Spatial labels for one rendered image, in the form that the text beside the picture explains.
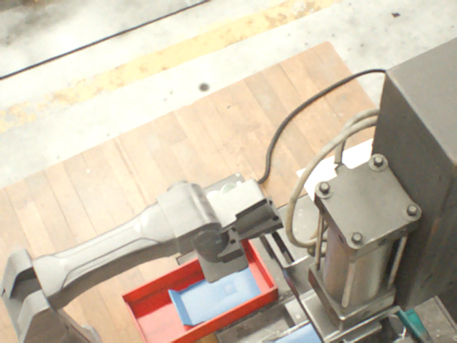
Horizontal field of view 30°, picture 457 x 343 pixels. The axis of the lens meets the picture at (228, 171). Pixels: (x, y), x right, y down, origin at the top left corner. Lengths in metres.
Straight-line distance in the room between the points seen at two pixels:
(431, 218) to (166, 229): 0.35
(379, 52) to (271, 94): 1.23
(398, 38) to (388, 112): 2.08
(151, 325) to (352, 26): 1.71
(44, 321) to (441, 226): 0.51
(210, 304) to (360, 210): 0.65
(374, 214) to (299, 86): 0.84
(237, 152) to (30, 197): 0.41
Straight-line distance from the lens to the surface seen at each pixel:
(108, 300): 1.59
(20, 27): 3.15
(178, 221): 1.11
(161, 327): 1.55
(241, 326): 1.55
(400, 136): 0.92
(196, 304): 1.55
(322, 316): 1.25
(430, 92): 0.87
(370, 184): 0.97
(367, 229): 0.95
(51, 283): 1.11
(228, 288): 1.56
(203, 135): 1.72
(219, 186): 1.62
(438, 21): 3.06
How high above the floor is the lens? 2.37
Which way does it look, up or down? 61 degrees down
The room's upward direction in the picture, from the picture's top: 7 degrees counter-clockwise
